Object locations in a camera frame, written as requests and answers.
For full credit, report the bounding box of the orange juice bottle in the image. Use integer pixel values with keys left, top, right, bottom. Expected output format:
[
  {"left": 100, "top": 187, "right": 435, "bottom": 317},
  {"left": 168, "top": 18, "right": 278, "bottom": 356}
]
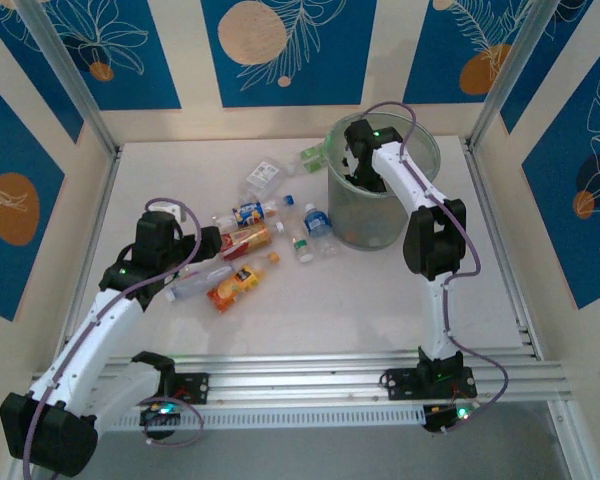
[{"left": 206, "top": 251, "right": 281, "bottom": 315}]

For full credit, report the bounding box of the clear plastic bin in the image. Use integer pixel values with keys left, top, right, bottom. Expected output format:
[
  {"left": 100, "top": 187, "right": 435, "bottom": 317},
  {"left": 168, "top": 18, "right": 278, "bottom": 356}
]
[{"left": 324, "top": 112, "right": 442, "bottom": 251}]

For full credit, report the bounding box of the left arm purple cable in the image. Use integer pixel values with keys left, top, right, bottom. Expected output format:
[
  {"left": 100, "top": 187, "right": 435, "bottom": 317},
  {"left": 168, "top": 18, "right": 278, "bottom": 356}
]
[{"left": 22, "top": 197, "right": 206, "bottom": 480}]

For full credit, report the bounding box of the white slotted cable duct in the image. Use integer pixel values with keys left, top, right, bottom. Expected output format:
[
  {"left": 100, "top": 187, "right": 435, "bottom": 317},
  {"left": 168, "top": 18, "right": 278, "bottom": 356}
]
[{"left": 79, "top": 404, "right": 429, "bottom": 434}]

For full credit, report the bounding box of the clear bottle green band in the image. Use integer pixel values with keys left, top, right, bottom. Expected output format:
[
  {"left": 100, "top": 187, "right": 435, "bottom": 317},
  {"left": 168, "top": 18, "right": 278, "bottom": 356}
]
[{"left": 285, "top": 212, "right": 315, "bottom": 265}]

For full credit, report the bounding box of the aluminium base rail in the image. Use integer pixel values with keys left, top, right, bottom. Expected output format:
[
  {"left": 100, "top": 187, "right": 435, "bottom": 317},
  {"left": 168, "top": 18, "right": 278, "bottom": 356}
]
[{"left": 22, "top": 349, "right": 569, "bottom": 414}]

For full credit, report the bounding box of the water bottle blue label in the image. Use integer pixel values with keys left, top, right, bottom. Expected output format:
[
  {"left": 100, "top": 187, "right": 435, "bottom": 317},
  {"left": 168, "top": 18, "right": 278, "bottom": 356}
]
[{"left": 301, "top": 202, "right": 340, "bottom": 261}]

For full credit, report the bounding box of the clear bottle green label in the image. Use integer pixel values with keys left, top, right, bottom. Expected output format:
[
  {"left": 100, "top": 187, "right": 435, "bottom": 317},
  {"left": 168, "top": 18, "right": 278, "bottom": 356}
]
[{"left": 285, "top": 141, "right": 331, "bottom": 177}]

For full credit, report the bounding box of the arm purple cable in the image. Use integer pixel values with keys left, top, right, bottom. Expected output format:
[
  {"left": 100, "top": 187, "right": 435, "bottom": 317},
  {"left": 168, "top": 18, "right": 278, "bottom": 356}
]
[
  {"left": 359, "top": 101, "right": 510, "bottom": 436},
  {"left": 22, "top": 197, "right": 206, "bottom": 480}
]

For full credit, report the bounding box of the red gold label bottle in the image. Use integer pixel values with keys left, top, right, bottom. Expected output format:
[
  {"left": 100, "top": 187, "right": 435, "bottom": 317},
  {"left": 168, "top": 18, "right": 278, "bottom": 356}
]
[{"left": 219, "top": 221, "right": 286, "bottom": 261}]

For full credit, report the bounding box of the clear round bottle pale label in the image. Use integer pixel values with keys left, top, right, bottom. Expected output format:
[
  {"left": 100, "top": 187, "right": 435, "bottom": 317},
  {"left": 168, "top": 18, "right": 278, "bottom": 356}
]
[{"left": 163, "top": 263, "right": 236, "bottom": 304}]

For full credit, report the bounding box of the square clear bottle white label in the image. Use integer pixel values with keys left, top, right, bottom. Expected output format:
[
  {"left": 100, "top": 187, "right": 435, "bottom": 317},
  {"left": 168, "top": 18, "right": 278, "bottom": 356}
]
[{"left": 237, "top": 155, "right": 286, "bottom": 201}]

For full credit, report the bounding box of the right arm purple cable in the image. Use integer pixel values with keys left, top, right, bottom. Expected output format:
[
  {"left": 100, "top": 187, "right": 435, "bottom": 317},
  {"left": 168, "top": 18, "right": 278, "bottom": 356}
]
[{"left": 359, "top": 101, "right": 510, "bottom": 436}]

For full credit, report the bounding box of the aluminium frame post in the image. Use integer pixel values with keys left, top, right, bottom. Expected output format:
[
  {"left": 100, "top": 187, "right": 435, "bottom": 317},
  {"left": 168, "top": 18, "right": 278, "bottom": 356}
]
[
  {"left": 467, "top": 0, "right": 556, "bottom": 151},
  {"left": 14, "top": 0, "right": 124, "bottom": 159}
]

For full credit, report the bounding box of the aluminium frame leg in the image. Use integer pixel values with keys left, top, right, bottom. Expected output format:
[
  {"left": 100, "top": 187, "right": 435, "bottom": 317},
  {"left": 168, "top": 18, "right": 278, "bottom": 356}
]
[{"left": 547, "top": 399, "right": 599, "bottom": 480}]

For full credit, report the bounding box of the Pepsi bottle blue cap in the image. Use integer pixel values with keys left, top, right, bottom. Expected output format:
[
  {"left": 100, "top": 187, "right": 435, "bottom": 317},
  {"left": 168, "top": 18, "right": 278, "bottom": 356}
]
[{"left": 211, "top": 193, "right": 296, "bottom": 229}]

